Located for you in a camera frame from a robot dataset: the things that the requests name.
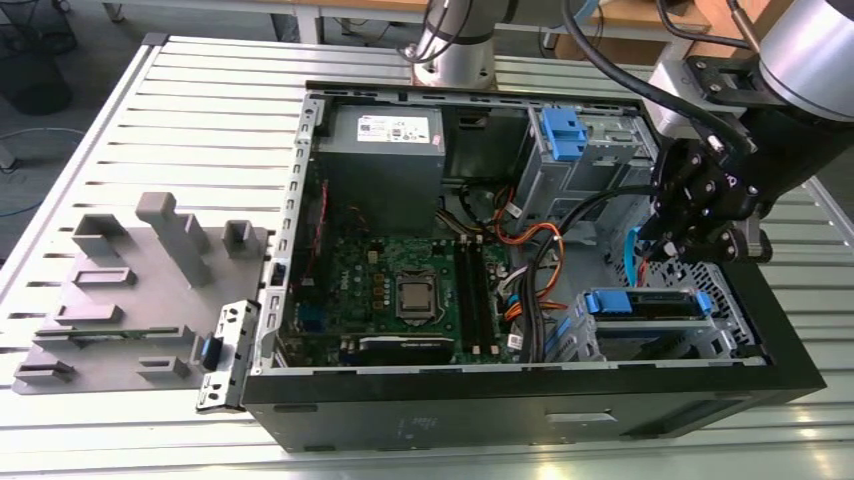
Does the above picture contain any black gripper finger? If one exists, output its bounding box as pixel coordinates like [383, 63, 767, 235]
[677, 219, 774, 265]
[639, 142, 726, 261]

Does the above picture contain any blue data wire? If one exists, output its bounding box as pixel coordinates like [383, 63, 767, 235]
[626, 224, 659, 289]

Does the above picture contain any grey optical drive cage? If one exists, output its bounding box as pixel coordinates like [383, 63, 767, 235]
[518, 104, 662, 216]

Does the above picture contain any blue drive latch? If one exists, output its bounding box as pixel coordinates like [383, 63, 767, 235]
[542, 107, 590, 162]

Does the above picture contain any wooden desk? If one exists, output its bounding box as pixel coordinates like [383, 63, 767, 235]
[539, 0, 689, 66]

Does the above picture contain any wooden cabinet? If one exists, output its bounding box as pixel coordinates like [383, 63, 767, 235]
[686, 0, 766, 64]

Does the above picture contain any black RAM slot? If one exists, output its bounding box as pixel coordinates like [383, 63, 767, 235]
[470, 234, 502, 354]
[455, 234, 483, 354]

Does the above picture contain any black PC case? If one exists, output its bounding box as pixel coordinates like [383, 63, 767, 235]
[239, 79, 829, 454]

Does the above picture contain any CPU socket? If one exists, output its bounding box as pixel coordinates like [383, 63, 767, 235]
[391, 268, 447, 327]

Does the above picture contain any grey power supply unit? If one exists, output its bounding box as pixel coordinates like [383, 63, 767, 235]
[314, 105, 447, 236]

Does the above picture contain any silver CPU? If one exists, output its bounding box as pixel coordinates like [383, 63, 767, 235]
[398, 280, 437, 312]

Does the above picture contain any green motherboard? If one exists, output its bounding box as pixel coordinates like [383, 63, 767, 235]
[283, 233, 529, 367]

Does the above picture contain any black graphics card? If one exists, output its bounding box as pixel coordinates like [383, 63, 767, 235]
[338, 333, 461, 367]

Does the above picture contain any grey parts rack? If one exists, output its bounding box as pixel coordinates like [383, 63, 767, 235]
[11, 191, 276, 397]

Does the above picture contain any green RAM stick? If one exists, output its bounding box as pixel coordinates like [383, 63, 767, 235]
[34, 327, 182, 346]

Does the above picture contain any black bin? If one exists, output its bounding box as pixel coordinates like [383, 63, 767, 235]
[0, 44, 75, 117]

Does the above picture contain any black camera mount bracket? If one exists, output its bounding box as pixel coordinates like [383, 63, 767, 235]
[685, 53, 802, 107]

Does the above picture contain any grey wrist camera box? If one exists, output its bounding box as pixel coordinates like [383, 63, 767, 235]
[647, 55, 713, 137]

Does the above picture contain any orange wire bundle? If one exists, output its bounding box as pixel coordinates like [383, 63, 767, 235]
[497, 222, 567, 301]

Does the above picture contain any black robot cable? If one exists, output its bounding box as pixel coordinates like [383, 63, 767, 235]
[563, 0, 759, 154]

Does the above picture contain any black cable bundle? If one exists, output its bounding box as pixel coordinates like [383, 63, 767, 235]
[523, 183, 659, 362]

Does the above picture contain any red wire with white plug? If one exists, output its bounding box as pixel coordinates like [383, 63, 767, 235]
[300, 178, 332, 287]

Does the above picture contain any white table frame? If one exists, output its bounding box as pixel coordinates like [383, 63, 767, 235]
[99, 0, 429, 47]

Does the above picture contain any blue bracket latch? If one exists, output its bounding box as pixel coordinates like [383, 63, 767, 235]
[199, 336, 227, 372]

